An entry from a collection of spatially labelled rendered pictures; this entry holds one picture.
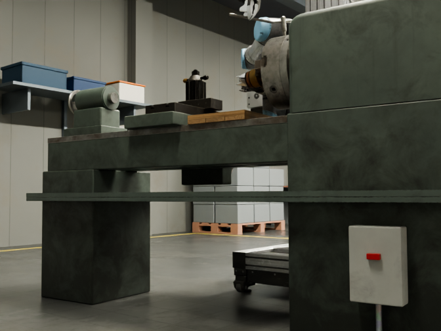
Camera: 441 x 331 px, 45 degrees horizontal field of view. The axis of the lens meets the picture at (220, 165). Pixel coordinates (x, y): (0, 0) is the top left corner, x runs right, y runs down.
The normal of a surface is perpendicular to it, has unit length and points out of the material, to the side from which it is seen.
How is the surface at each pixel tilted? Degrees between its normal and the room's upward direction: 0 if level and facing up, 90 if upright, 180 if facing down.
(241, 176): 90
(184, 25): 90
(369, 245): 90
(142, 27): 90
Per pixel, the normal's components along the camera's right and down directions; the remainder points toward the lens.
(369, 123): -0.56, -0.04
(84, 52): 0.78, -0.04
